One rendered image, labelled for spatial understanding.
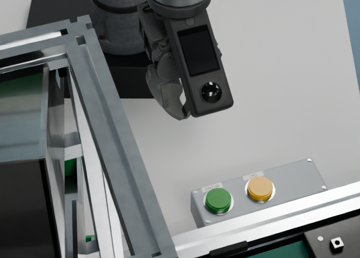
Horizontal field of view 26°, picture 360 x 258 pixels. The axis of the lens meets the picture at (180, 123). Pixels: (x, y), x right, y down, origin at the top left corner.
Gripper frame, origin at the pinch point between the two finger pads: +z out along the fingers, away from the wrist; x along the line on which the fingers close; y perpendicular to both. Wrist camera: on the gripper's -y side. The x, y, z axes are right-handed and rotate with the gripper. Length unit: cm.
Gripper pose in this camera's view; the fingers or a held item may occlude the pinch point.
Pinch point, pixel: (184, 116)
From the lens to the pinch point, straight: 98.9
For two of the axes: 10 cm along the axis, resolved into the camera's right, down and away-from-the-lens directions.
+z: 0.0, 6.2, 7.9
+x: -9.5, 2.5, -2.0
